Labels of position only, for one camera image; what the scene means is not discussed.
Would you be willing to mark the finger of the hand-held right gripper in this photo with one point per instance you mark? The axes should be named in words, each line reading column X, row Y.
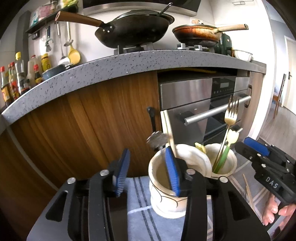
column 256, row 146
column 245, row 150

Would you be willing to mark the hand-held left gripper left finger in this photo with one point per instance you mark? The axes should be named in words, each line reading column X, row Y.
column 121, row 171

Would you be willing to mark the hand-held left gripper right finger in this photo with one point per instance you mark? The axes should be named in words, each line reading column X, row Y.
column 172, row 171

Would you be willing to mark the brown wooden chopstick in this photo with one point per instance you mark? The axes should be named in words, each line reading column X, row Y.
column 251, row 199
column 248, row 192

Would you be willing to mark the white floral ceramic utensil holder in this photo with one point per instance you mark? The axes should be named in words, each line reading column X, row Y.
column 161, row 199

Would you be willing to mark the gold fork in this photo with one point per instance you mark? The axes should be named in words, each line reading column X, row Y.
column 231, row 120

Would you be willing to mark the yellow plastic chopstick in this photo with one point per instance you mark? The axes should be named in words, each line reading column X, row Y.
column 200, row 147

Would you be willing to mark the pale chopstick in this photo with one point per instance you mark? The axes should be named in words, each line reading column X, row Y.
column 166, row 125
column 171, row 134

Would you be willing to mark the person's right hand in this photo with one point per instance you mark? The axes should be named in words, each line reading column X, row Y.
column 269, row 210

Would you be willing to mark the wooden cabinet door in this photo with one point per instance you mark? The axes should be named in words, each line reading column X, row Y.
column 255, row 97
column 104, row 115

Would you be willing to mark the grey plaid cloth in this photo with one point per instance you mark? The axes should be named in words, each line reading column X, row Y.
column 138, row 220

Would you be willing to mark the wooden chair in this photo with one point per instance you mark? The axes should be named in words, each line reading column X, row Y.
column 279, row 92

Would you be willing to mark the stainless steel built-in oven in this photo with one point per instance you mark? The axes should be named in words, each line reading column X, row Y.
column 185, row 97

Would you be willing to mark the white bowl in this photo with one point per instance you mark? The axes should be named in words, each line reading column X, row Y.
column 242, row 55

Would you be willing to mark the wooden corner cabinet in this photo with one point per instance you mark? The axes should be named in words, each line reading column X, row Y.
column 20, row 180

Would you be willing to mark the green kitchen appliance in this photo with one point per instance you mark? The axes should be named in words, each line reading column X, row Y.
column 225, row 44

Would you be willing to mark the grey speckled countertop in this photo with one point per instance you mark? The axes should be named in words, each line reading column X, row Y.
column 115, row 62

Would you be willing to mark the blue bowl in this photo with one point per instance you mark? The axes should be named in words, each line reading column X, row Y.
column 54, row 71

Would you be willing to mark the gas hob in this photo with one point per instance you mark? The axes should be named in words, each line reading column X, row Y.
column 129, row 48

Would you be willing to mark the hanging silver ladle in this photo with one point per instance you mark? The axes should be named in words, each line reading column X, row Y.
column 63, row 60

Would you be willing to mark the hanging yellow spoon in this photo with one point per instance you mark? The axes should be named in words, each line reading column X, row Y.
column 74, row 55

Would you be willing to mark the rusty frying pan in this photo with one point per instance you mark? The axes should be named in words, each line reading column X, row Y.
column 196, row 33

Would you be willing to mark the small dark red-capped bottle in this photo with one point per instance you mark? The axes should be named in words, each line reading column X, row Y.
column 38, row 76

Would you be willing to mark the yellow jar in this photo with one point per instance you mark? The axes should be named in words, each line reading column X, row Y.
column 45, row 63

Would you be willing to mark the white plastic jug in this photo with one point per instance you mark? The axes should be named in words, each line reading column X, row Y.
column 32, row 69

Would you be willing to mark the hanging small strainer spoon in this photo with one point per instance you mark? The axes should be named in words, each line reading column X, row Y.
column 68, row 42

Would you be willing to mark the red-capped sauce bottle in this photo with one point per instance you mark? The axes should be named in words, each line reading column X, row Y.
column 4, row 90
column 12, row 83

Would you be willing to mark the yellow-capped clear bottle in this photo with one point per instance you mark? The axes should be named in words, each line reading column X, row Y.
column 20, row 74

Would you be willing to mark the hanging peeler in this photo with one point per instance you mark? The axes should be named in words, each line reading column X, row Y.
column 48, row 40

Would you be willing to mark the black ladle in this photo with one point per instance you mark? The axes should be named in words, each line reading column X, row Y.
column 164, row 10

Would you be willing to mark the range hood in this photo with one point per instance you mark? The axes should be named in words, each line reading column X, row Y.
column 138, row 5

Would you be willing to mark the pastel packet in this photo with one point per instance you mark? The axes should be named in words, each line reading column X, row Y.
column 38, row 17

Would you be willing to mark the yellow green packet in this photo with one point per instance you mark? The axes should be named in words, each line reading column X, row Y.
column 69, row 1

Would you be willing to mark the small jar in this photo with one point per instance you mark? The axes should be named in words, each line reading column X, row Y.
column 53, row 3

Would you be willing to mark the black wall shelf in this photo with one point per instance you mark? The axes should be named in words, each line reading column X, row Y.
column 46, row 24

